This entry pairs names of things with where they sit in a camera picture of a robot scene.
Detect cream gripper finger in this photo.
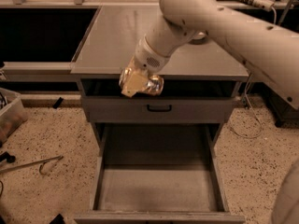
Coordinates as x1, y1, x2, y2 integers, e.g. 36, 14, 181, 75
121, 68, 149, 97

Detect crushed orange can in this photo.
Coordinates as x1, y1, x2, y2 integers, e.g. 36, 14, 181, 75
127, 67, 164, 96

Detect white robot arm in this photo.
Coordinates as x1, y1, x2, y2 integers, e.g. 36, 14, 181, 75
120, 0, 299, 108

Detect closed grey drawer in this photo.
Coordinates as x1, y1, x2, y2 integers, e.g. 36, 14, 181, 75
81, 96, 233, 124

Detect grey drawer cabinet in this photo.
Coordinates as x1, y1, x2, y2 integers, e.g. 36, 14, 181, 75
72, 4, 248, 134

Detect open grey lower drawer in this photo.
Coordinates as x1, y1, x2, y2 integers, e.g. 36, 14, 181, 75
75, 124, 245, 224

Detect small black floor object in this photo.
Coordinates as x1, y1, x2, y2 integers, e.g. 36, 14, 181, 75
52, 97, 64, 109

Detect white bowl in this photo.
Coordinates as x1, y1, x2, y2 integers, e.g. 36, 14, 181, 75
190, 32, 206, 45

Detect clear plastic bin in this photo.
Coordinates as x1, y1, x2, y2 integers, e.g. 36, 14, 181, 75
0, 88, 28, 144

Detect black drawer handle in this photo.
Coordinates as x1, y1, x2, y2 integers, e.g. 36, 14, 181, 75
147, 105, 172, 112

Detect white cable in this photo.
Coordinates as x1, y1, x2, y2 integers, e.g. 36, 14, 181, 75
229, 7, 278, 140

